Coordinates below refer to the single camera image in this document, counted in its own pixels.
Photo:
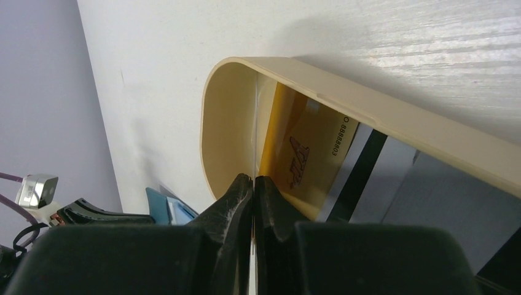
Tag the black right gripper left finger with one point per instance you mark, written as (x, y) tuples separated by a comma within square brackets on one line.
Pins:
[(209, 255)]

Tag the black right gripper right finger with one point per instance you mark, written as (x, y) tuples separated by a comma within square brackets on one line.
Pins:
[(298, 256)]

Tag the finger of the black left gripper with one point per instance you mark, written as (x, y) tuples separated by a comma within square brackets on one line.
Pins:
[(82, 212)]

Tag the blue leather card holder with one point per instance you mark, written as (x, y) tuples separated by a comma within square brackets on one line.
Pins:
[(167, 209)]

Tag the orange credit card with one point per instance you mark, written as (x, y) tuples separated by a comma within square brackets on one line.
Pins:
[(305, 145)]

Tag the card in beige tray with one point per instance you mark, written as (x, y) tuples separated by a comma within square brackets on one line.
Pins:
[(369, 178)]

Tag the beige oval plastic tray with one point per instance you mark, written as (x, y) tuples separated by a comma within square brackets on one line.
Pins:
[(229, 109)]

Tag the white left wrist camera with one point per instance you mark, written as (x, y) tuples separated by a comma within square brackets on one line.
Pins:
[(36, 191)]

